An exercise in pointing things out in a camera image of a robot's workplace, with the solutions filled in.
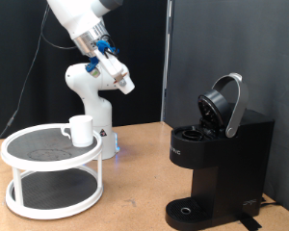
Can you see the grey metal post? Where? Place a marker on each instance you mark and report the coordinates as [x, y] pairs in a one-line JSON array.
[[166, 64]]

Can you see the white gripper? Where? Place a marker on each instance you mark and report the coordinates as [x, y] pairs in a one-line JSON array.
[[110, 64]]

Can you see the grey partition panel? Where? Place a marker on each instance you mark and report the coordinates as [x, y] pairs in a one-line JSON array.
[[247, 48]]

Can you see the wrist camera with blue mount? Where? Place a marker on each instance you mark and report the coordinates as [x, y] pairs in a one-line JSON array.
[[93, 69]]

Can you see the black curtain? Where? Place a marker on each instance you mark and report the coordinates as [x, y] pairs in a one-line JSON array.
[[141, 48]]

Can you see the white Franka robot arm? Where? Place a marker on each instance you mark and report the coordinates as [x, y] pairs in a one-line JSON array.
[[98, 112]]

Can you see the white two-tier turntable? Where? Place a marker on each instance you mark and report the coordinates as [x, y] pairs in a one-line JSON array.
[[51, 165]]

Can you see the white mug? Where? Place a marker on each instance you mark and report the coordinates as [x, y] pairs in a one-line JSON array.
[[81, 131]]

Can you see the black Keurig coffee machine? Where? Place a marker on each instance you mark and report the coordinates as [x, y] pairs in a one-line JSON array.
[[228, 160]]

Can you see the black tape strip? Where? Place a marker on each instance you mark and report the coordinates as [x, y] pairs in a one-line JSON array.
[[250, 223]]

